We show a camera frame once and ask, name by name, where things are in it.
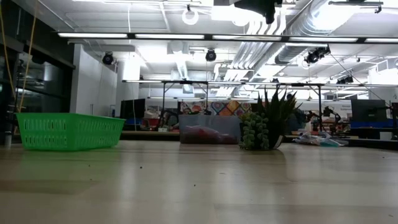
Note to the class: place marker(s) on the grey translucent plastic bin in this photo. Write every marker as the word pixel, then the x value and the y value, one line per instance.
pixel 208 121

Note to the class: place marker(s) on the clear plastic bag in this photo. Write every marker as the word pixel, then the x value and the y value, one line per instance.
pixel 308 139

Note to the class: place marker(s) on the green plastic basket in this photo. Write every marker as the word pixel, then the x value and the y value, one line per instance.
pixel 68 133

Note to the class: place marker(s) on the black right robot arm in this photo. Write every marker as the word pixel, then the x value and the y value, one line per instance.
pixel 264 7

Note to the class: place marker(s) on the colourful patterned quilt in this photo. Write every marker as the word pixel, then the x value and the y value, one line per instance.
pixel 217 108

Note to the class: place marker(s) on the black ceiling spotlight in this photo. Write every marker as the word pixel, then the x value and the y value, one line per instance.
pixel 211 55
pixel 317 54
pixel 345 80
pixel 108 58

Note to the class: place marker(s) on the black computer monitor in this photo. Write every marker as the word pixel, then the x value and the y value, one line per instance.
pixel 368 110
pixel 132 109

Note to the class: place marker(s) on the white LED light strip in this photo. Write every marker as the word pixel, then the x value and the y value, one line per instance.
pixel 323 39
pixel 247 38
pixel 93 35
pixel 169 36
pixel 382 40

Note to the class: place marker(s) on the person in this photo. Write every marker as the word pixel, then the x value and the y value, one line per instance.
pixel 295 121

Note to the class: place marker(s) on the blue desk panel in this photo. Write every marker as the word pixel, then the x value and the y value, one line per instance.
pixel 373 124

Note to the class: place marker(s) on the black background workstation frame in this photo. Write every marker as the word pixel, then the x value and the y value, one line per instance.
pixel 186 82

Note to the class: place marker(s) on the silver ventilation duct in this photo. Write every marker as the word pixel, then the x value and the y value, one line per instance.
pixel 298 31

